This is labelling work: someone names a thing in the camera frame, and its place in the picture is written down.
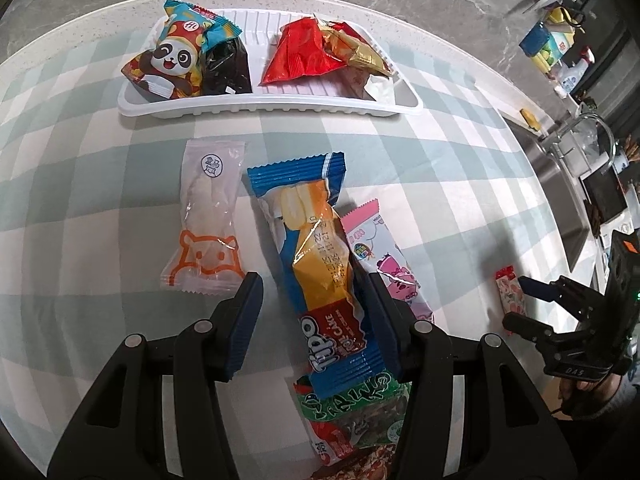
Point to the clear plastic bag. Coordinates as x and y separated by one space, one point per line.
587 140

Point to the white spray bottle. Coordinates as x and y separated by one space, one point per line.
572 72

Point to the person's right hand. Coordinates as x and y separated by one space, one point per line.
575 395

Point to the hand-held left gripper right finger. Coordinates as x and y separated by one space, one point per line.
385 320

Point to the clear orange bear snack packet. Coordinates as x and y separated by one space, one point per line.
205 210

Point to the brown speckled snack packet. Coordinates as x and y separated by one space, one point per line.
350 471

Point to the red panda snack packet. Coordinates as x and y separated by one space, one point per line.
170 60

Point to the gold snack packet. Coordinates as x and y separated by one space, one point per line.
360 55

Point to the white-framed dark panel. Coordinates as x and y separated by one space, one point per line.
605 195

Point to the black snack packet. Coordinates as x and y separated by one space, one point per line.
225 70

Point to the blue cake packet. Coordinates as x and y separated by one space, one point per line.
320 260

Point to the white plastic tray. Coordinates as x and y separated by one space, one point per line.
280 105

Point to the green seaweed snack packet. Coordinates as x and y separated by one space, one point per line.
360 405

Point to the stainless steel sink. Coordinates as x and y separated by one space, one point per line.
555 200

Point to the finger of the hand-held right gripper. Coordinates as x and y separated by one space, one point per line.
520 322
532 285

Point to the small red-white candy packet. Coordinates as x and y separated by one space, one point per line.
507 292

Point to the chrome faucet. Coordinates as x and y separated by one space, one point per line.
565 130

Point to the yellow sponge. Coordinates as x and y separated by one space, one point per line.
530 120

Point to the pink snack packet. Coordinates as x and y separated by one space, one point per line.
380 255

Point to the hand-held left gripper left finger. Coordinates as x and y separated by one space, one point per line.
245 320

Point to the white snack packet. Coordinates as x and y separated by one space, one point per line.
380 91

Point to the green checked tablecloth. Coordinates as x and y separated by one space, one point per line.
100 185

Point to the light blue snack packet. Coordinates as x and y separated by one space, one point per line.
222 35

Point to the yellow dish soap bottle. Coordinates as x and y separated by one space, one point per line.
547 55

